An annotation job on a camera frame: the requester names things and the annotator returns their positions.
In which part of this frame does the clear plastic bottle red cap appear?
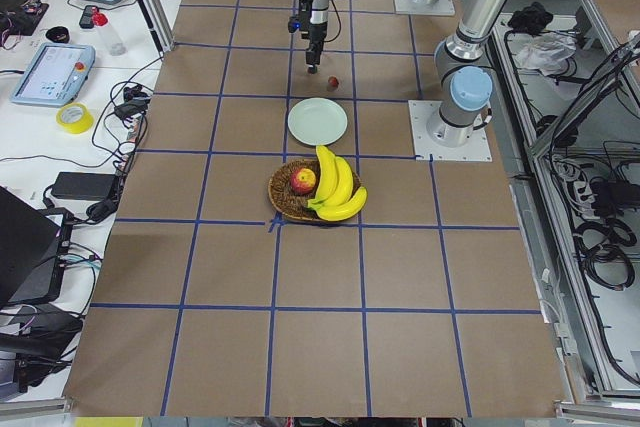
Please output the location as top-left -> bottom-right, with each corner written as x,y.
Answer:
91,7 -> 127,56

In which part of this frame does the red apple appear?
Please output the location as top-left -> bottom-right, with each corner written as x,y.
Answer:
290,167 -> 317,196

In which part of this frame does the yellow tape roll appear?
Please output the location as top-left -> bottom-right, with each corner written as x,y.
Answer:
56,102 -> 94,135

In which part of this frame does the black power adapter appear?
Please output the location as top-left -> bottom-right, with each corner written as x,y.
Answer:
51,172 -> 117,201

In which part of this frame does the light green plate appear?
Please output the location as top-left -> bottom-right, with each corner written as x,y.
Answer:
287,97 -> 348,146

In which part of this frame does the teach pendant near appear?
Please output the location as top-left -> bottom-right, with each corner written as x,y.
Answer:
10,43 -> 96,108

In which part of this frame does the yellow banana bunch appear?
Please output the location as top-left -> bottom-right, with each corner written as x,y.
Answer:
307,145 -> 368,222

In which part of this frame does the black monitor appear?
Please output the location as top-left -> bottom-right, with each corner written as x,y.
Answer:
1,188 -> 72,307

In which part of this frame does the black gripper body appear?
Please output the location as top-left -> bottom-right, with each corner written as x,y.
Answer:
287,0 -> 326,53

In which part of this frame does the woven wicker basket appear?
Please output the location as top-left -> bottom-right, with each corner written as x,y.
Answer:
268,159 -> 363,223

